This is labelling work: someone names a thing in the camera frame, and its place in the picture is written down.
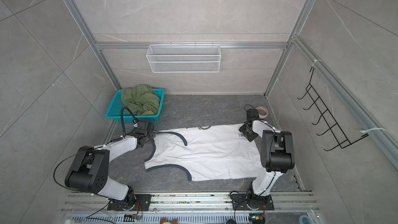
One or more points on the white wire mesh shelf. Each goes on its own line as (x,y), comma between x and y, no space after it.
(184,58)

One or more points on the black wire hook rack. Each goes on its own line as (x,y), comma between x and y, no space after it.
(325,115)

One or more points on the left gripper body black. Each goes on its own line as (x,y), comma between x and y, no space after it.
(150,135)

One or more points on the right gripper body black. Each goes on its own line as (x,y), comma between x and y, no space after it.
(251,136)

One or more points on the teal plastic basket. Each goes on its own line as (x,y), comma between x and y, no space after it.
(114,109)

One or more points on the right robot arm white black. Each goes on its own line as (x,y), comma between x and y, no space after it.
(276,155)

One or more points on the white tank top navy trim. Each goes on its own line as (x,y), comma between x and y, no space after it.
(220,152)

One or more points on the green tank top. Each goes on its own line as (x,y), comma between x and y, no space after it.
(140,100)

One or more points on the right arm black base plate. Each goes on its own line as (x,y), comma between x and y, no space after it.
(267,203)

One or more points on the roll of white tape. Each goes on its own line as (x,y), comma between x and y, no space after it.
(262,112)

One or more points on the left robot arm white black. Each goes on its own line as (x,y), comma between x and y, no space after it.
(89,171)

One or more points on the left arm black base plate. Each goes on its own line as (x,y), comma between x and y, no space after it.
(136,202)

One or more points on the aluminium front rail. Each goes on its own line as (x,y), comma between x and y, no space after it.
(220,202)

